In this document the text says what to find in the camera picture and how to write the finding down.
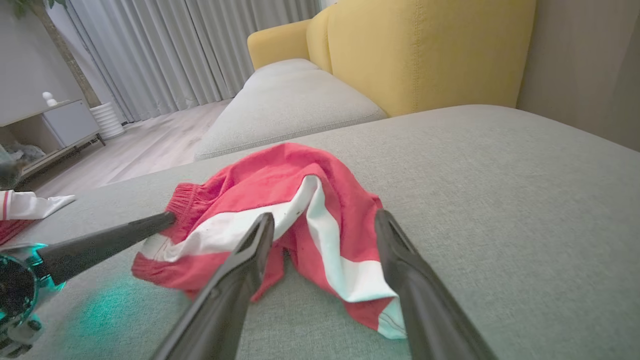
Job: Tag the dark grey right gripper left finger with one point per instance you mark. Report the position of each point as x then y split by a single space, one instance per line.
220 305

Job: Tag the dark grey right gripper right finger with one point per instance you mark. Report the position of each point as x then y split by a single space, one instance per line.
425 305

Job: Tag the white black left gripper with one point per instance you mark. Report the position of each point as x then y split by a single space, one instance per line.
20 332

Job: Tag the red white basketball jersey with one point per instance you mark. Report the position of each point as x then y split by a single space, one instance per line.
25 205

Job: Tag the red shorts with white stripe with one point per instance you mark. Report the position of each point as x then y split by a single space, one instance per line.
265 175

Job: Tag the grey crumpled bundle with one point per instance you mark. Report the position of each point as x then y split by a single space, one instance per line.
25 152

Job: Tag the white ribbed plant pot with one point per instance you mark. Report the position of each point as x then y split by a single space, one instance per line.
107 122

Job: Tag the white low cabinet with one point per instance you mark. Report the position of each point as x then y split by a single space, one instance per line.
70 122

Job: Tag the large grey sofa cushion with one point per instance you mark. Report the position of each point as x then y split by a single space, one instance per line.
500 200

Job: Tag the small white figurine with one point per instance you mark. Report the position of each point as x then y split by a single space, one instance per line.
49 99

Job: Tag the brown trunk houseplant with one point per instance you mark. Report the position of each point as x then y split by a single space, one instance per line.
63 55

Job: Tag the grey white pleated curtain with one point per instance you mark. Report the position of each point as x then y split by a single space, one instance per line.
150 50

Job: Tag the yellow sofa backrest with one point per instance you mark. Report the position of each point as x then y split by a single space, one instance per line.
425 50

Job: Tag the yellow sofa armrest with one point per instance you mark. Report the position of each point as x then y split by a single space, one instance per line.
277 45

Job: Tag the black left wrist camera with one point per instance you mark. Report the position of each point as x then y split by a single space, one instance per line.
15 295

